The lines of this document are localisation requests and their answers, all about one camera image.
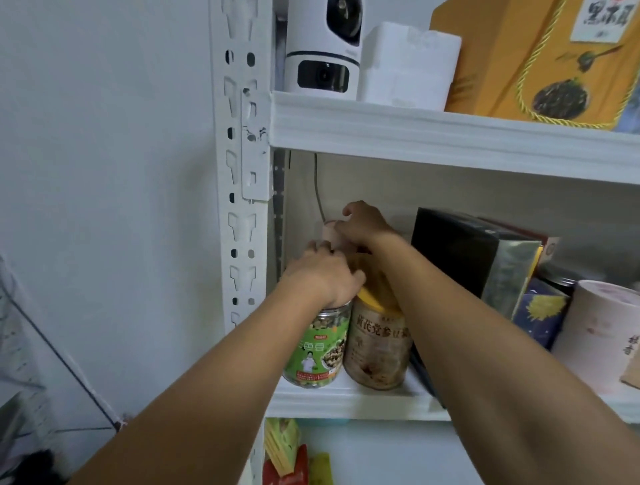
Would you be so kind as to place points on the person's right hand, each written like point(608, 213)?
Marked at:
point(365, 228)

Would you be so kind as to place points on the person's left hand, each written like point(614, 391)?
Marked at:
point(325, 275)

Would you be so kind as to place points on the small pink canister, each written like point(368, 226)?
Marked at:
point(330, 232)

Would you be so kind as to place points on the clear green label nut jar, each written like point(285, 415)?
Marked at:
point(318, 350)

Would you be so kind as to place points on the beige canister orange lid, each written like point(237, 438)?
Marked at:
point(378, 345)

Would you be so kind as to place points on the tall black and yellow box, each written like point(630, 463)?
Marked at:
point(470, 250)

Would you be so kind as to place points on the white metal shelving unit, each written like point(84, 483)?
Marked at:
point(450, 130)

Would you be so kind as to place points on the person's right forearm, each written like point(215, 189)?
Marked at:
point(500, 370)

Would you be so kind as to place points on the person's left forearm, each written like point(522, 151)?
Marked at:
point(220, 400)

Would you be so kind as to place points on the small white box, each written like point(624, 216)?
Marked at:
point(410, 68)

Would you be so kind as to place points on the red-brown box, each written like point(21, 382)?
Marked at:
point(540, 240)

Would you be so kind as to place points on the yellow box white label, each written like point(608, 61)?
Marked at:
point(537, 270)

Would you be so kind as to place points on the dark blue moon box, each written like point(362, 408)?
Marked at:
point(545, 310)

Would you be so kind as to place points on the green snack packet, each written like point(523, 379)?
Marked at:
point(282, 445)

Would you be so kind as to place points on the yellow tag packet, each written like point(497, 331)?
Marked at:
point(320, 470)

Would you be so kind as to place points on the red snack packet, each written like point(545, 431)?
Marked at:
point(285, 472)

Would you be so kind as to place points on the pink cylinder canister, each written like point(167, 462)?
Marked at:
point(600, 330)

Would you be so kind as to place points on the blue glass jar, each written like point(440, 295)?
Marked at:
point(630, 110)

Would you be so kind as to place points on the white security camera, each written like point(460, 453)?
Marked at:
point(322, 50)

